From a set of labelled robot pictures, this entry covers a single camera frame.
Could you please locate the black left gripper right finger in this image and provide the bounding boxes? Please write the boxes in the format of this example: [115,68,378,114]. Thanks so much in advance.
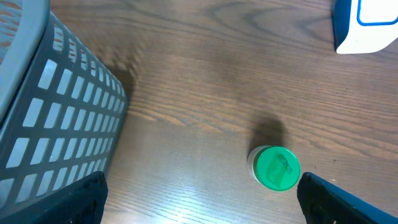
[297,172,397,223]

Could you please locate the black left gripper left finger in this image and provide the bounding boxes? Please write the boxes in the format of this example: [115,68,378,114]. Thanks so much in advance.
[1,171,108,224]

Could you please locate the green lidded white jar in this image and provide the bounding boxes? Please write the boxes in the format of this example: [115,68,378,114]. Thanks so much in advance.
[247,146,301,192]

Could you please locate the grey plastic mesh basket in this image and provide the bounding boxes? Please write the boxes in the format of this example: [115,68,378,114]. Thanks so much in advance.
[1,1,128,217]

